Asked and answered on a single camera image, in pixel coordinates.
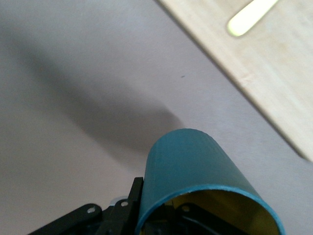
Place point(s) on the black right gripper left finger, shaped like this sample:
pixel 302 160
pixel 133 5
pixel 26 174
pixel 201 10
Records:
pixel 117 220

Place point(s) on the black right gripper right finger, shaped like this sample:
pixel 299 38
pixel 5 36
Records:
pixel 195 220

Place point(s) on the teal mug yellow inside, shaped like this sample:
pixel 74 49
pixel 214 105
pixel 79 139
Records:
pixel 190 166

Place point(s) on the brown table cover mat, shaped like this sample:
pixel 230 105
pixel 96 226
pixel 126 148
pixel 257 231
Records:
pixel 73 147

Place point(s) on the yellow plastic fork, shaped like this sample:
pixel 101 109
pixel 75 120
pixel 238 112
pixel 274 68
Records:
pixel 244 22

